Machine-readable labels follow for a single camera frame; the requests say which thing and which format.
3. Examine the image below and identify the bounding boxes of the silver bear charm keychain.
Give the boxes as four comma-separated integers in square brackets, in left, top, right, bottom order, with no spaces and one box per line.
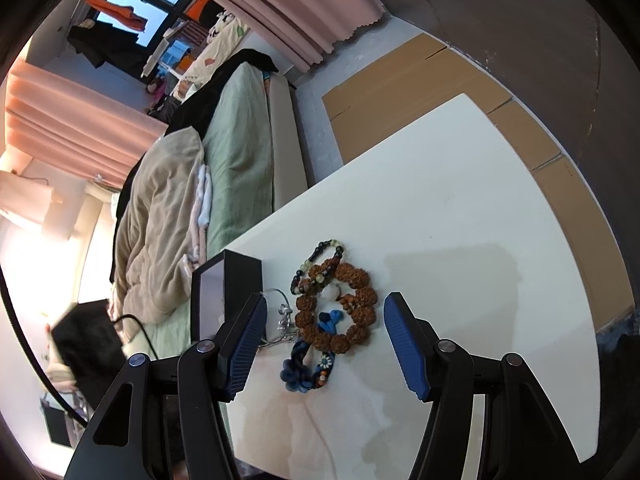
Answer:
[259,288,297,349]

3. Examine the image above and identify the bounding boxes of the brown rudraksha bead bracelet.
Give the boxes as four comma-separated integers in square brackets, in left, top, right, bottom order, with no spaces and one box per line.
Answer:
[294,257,379,356]

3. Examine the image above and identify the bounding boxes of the black jewelry box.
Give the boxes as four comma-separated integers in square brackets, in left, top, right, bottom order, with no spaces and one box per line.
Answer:
[190,249,262,342]

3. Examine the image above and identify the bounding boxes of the beige blanket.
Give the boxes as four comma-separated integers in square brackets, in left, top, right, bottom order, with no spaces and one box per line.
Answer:
[114,128,204,324]

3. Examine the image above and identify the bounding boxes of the pink curtain left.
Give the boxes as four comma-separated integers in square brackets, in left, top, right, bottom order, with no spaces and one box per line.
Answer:
[4,60,166,188]

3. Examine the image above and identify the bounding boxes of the black clothing on bed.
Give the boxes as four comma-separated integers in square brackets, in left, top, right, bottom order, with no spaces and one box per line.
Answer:
[165,49,278,138]

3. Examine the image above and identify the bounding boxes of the cardboard sheet on floor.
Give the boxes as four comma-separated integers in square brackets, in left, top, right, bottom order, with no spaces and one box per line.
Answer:
[322,34,637,332]

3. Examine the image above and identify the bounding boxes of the floral patterned bedding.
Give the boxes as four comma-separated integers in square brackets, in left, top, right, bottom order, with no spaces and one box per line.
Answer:
[172,11,250,101]

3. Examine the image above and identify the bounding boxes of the dark and green bead bracelet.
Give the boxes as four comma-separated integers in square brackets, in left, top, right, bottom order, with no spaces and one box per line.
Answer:
[290,238,346,297]

